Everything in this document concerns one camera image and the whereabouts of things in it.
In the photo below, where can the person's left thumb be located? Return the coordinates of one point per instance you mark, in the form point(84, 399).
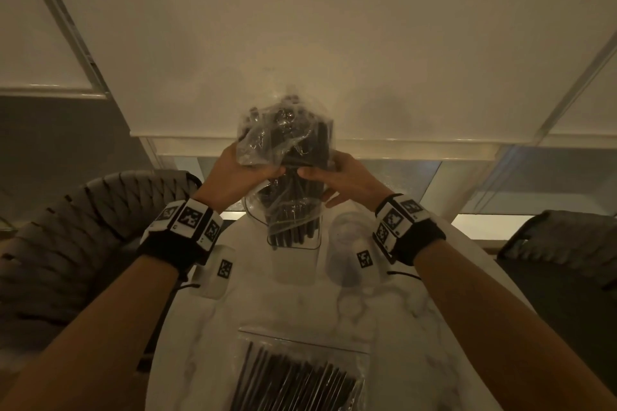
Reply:
point(272, 173)

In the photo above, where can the person's right hand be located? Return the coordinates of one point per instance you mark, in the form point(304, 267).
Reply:
point(354, 182)

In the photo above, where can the flat clear zip bag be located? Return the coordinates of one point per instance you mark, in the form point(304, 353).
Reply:
point(299, 367)

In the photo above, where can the clear plastic bag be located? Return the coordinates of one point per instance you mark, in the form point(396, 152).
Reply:
point(289, 136)

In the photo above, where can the person's left forearm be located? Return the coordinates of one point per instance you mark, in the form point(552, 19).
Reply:
point(91, 333)

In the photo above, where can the person's right thumb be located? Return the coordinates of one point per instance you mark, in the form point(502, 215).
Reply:
point(315, 173)

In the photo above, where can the bundle of black pens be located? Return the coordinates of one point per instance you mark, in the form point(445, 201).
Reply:
point(294, 213)

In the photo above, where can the wide white roller blind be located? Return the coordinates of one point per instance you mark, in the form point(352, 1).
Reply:
point(313, 30)

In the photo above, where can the person's left hand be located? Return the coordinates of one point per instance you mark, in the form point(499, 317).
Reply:
point(226, 182)

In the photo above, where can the row of black pens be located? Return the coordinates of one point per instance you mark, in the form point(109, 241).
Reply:
point(289, 384)

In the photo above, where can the grey woven chair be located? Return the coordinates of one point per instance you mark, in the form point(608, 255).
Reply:
point(564, 251)
point(62, 251)

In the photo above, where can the person's right forearm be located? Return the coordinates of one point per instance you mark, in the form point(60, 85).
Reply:
point(491, 329)

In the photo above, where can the black marker wristband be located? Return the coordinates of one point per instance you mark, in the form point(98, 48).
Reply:
point(409, 230)
point(181, 232)

